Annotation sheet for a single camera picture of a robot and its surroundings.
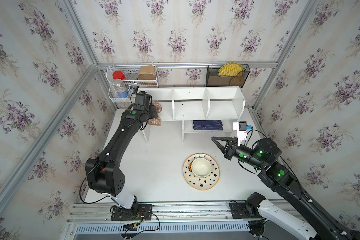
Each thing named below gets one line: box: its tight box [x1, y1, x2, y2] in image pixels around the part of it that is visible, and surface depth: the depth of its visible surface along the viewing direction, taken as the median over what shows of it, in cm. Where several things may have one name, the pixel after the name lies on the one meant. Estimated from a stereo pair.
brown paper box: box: [137, 65, 156, 80], surface depth 92 cm
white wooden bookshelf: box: [138, 86, 246, 143], surface depth 87 cm
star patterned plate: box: [182, 153, 220, 191], surface depth 86 cm
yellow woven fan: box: [218, 62, 244, 77], surface depth 95 cm
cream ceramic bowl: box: [191, 157, 212, 178], surface depth 87 cm
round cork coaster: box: [229, 75, 246, 87], surface depth 98 cm
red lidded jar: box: [112, 70, 126, 81], surface depth 93 cm
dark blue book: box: [192, 120, 223, 131], surface depth 92 cm
